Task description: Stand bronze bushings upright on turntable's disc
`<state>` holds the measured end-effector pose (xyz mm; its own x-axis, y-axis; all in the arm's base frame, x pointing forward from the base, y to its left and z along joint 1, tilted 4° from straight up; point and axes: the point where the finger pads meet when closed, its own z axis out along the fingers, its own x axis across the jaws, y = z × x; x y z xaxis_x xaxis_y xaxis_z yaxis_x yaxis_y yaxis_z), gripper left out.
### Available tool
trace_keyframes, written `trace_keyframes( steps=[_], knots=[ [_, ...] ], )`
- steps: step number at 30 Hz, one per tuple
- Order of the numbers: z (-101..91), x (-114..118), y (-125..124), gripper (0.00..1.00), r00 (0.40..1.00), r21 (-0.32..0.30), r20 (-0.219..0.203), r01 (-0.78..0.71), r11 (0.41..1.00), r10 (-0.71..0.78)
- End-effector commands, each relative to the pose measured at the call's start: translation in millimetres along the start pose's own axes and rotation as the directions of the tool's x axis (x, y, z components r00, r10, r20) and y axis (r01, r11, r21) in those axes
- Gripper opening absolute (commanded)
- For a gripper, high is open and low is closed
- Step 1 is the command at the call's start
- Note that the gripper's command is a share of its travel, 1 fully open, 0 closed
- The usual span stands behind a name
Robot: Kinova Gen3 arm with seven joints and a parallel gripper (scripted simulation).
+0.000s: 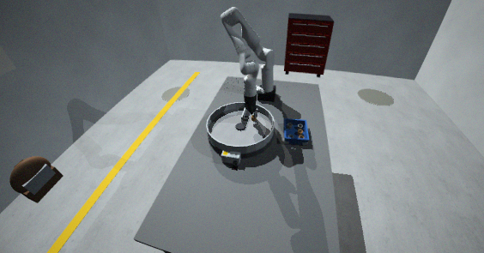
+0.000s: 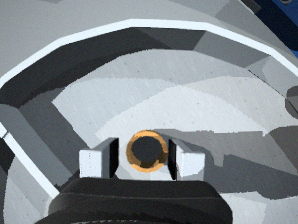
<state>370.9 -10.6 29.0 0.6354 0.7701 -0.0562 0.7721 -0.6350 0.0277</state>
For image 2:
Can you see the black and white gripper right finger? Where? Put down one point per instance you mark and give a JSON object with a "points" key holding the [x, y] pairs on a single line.
{"points": [[183, 163]]}

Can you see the blue square crate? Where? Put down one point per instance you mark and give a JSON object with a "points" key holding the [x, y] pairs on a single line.
{"points": [[281, 20]]}

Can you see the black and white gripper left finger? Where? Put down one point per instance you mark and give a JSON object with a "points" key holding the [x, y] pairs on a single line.
{"points": [[102, 161]]}

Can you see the bronze bushing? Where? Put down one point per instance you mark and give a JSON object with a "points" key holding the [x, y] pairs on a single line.
{"points": [[144, 166]]}

